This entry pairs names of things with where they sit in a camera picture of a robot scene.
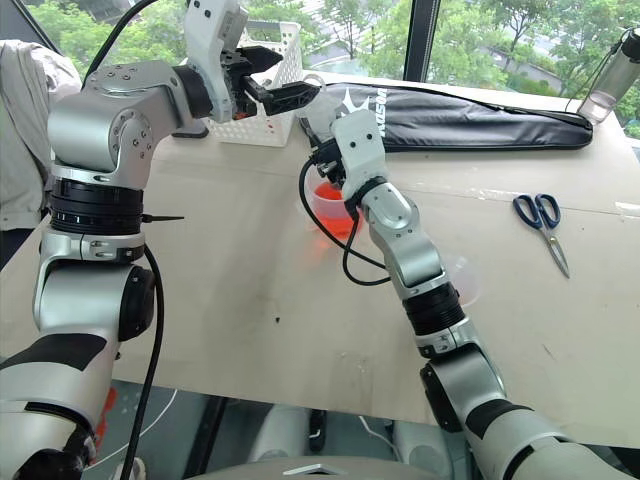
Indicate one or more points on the grey rounded shape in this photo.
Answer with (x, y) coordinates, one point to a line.
(280, 432)

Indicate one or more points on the black zip tie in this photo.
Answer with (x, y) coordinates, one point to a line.
(162, 218)

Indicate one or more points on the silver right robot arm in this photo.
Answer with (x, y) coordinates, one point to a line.
(410, 240)

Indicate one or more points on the clear cup with red liquid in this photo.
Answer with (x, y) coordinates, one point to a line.
(332, 215)

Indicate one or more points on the grey robot torso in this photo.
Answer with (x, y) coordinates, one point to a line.
(320, 470)

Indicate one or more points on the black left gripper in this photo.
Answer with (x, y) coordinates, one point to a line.
(239, 95)

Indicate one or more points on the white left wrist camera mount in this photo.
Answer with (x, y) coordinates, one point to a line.
(207, 45)

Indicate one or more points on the orange plastic part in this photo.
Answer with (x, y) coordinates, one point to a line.
(105, 420)

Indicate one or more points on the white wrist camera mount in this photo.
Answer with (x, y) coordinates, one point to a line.
(207, 45)
(357, 150)

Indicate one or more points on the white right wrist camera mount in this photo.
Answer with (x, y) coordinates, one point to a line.
(357, 150)

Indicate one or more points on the black bag with white print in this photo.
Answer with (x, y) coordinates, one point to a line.
(475, 120)

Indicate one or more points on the person in grey clothing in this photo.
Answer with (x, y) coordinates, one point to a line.
(20, 125)

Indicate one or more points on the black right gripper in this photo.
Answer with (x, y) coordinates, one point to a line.
(327, 162)

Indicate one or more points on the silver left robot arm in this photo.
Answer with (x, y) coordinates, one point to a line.
(100, 115)

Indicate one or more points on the white perforated plastic basket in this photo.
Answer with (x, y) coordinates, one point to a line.
(280, 125)

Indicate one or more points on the black window frame post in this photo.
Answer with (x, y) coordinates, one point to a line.
(422, 40)

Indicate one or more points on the empty clear plastic cup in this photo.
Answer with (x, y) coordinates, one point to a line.
(467, 285)

